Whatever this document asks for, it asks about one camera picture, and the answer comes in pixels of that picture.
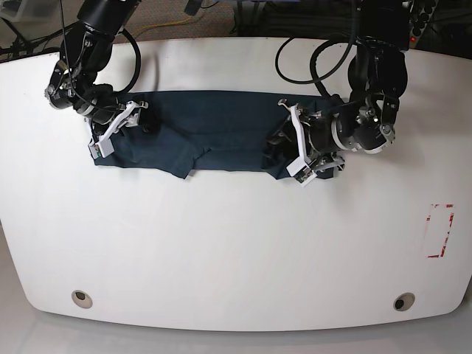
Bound yellow cable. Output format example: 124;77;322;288
132;16;192;40

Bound red tape marking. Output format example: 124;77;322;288
423;204;454;259

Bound power strip with red light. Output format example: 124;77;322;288
409;0;439;49

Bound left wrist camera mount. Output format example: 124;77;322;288
277;98;346;188

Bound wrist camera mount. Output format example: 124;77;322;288
277;98;346;188
88;101;149;159

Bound table grommet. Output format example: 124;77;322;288
72;291;93;309
393;293;415;312

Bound dark blue T-shirt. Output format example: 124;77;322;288
88;90;342;181

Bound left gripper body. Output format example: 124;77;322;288
302;94;400;154

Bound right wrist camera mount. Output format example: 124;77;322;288
88;101;149;159

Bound left table grommet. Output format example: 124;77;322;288
72;291;93;309

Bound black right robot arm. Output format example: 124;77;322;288
45;1;142;126

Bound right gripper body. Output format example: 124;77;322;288
45;79;122;125

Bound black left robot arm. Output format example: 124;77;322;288
263;1;409;169

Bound right table grommet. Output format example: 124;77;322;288
393;293;415;312

